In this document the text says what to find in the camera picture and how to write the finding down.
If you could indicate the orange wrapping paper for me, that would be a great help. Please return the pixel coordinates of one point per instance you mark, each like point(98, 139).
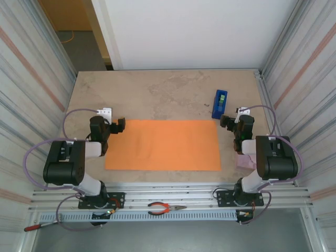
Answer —
point(162, 147)

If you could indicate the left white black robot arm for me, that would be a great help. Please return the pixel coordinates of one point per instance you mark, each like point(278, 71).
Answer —
point(64, 168)

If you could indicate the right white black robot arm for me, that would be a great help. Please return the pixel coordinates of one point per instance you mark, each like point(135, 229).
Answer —
point(278, 162)

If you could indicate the blue tape dispenser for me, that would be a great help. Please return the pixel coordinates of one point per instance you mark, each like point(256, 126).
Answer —
point(218, 111)

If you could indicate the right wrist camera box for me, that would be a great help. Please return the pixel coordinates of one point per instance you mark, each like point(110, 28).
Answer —
point(242, 110)

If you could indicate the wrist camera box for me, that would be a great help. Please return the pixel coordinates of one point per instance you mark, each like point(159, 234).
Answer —
point(242, 110)
point(106, 111)

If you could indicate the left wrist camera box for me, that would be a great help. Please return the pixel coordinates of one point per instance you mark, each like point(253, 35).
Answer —
point(106, 111)

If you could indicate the aluminium side rail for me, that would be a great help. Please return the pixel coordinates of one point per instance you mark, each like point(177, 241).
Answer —
point(262, 86)

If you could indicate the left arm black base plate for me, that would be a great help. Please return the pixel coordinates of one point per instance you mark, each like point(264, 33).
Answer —
point(118, 197)

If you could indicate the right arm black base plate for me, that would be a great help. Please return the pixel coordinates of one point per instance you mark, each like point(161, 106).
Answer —
point(223, 198)

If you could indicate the aluminium rail frame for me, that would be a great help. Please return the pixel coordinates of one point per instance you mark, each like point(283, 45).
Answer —
point(170, 195)

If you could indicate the white door frame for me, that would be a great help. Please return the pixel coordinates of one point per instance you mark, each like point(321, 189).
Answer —
point(105, 34)

